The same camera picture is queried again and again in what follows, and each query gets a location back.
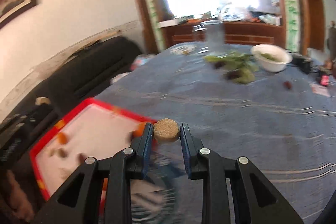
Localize large orange mandarin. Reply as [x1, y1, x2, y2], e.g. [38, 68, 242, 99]
[132, 122, 146, 138]

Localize small orange kumquat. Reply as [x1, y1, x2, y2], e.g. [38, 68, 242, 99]
[56, 132, 69, 145]

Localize red shallow box tray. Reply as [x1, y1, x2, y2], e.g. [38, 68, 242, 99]
[30, 98, 156, 200]

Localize person's left hand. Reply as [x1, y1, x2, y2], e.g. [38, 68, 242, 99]
[1, 169, 35, 223]

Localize beige cake right of jujube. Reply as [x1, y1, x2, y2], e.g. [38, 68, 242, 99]
[153, 118, 180, 142]

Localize beige cake of jujube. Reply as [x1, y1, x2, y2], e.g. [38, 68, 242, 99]
[35, 97, 51, 106]
[153, 118, 180, 142]

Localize beige cake left of jujube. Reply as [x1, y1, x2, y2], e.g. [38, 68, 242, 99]
[35, 97, 51, 106]

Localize round emblem mat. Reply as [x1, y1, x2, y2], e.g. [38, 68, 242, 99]
[130, 152, 185, 223]

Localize blue plaid tablecloth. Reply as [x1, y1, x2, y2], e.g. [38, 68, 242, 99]
[98, 50, 335, 223]

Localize black sofa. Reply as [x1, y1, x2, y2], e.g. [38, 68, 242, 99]
[1, 36, 142, 121]

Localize green leafy vegetables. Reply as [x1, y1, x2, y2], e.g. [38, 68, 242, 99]
[203, 51, 258, 85]

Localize lone red jujube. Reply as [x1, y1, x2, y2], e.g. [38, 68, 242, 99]
[283, 81, 292, 90]

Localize glass beer mug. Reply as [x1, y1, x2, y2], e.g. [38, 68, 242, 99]
[192, 20, 225, 55]

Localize white bowl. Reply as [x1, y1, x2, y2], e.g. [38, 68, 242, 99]
[251, 44, 293, 73]

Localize white red paper card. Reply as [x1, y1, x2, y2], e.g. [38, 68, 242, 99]
[309, 83, 330, 97]

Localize black red electric device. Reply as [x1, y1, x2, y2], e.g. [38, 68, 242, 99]
[316, 67, 332, 86]

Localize brown wooden door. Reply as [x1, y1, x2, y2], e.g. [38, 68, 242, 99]
[307, 0, 325, 51]

